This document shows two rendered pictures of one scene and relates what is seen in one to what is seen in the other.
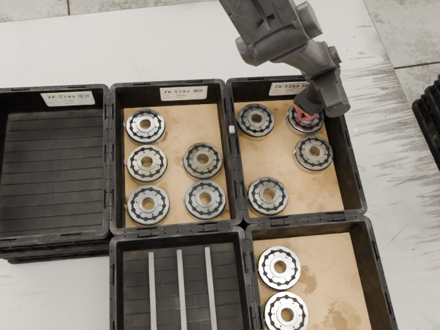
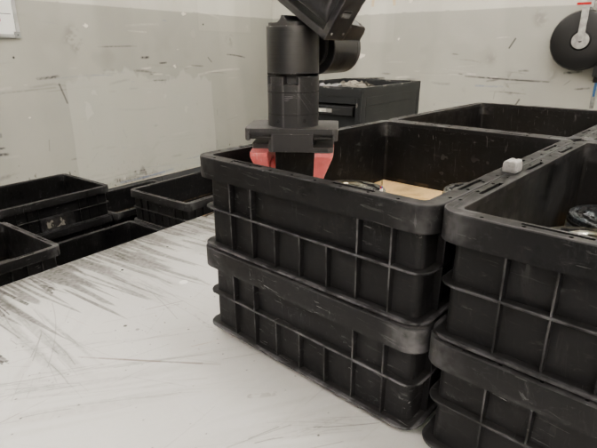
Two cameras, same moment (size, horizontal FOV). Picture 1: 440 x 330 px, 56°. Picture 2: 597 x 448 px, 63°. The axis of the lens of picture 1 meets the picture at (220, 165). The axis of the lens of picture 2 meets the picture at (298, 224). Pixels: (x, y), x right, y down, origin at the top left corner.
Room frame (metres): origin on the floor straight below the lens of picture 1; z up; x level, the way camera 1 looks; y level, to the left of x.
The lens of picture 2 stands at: (0.93, 0.26, 1.04)
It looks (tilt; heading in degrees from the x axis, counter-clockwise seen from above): 20 degrees down; 237
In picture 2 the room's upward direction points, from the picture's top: straight up
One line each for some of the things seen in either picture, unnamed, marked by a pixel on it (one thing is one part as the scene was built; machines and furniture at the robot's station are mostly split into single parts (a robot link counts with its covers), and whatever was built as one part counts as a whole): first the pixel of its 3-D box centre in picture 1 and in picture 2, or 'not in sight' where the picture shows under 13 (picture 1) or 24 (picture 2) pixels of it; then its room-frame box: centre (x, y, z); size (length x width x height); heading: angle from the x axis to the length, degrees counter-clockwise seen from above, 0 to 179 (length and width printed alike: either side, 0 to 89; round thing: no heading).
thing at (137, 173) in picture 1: (146, 162); not in sight; (0.41, 0.18, 0.86); 0.10 x 0.10 x 0.01
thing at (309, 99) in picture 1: (318, 90); (293, 108); (0.63, -0.21, 0.98); 0.10 x 0.07 x 0.07; 143
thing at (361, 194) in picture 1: (291, 144); (398, 156); (0.50, -0.17, 0.92); 0.40 x 0.30 x 0.02; 15
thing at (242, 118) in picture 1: (256, 119); not in sight; (0.59, -0.07, 0.86); 0.10 x 0.10 x 0.01
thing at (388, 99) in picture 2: not in sight; (348, 173); (-0.58, -1.63, 0.45); 0.60 x 0.45 x 0.90; 21
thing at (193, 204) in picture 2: not in sight; (205, 242); (0.32, -1.33, 0.37); 0.40 x 0.30 x 0.45; 21
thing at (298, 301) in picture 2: not in sight; (390, 271); (0.50, -0.17, 0.76); 0.40 x 0.30 x 0.12; 15
